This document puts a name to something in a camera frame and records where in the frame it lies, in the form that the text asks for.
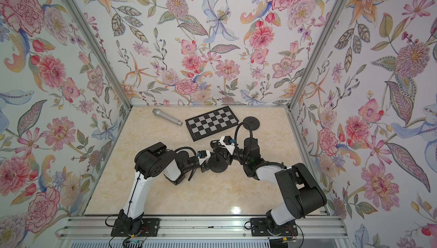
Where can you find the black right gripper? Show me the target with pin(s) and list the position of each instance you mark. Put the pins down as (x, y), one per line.
(229, 157)

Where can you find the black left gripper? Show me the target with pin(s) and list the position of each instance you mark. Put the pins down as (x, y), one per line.
(205, 168)

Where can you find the black round stand base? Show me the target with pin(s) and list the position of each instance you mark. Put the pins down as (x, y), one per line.
(217, 164)

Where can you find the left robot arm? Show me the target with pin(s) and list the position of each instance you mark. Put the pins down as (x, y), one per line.
(150, 163)

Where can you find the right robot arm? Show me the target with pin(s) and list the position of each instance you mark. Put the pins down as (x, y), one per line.
(300, 192)

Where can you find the silver handheld microphone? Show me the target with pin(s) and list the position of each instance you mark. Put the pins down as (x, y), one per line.
(161, 114)

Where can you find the black white chessboard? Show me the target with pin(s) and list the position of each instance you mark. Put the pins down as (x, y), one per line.
(210, 123)

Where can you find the black round disc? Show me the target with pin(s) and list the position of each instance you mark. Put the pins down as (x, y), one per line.
(251, 123)

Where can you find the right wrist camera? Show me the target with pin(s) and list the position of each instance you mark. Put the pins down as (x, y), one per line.
(229, 143)

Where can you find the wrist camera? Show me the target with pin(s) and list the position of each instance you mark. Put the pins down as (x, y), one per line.
(203, 156)
(229, 143)

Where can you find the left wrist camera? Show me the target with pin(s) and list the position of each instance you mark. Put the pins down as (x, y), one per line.
(203, 156)

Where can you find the right aluminium corner post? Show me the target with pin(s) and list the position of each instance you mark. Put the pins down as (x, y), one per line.
(319, 47)

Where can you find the aluminium corner post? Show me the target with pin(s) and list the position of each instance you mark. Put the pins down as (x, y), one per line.
(319, 47)
(84, 27)

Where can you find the aluminium front rail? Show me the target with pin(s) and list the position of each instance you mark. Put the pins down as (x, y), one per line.
(202, 232)

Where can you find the left aluminium corner post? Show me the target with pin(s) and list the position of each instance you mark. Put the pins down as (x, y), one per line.
(84, 27)

